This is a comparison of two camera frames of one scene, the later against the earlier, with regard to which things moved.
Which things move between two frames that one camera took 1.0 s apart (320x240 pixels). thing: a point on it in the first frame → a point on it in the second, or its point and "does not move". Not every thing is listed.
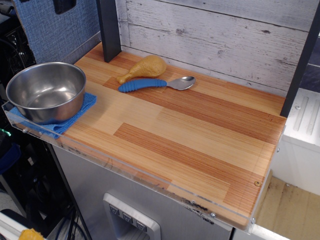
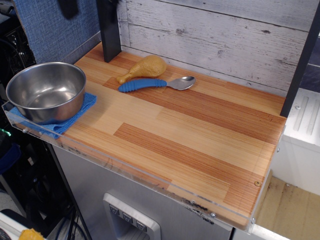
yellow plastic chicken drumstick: (150, 66) does not move
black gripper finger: (61, 6) → (69, 8)
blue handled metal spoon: (180, 84) does not move
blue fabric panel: (63, 37) does not move
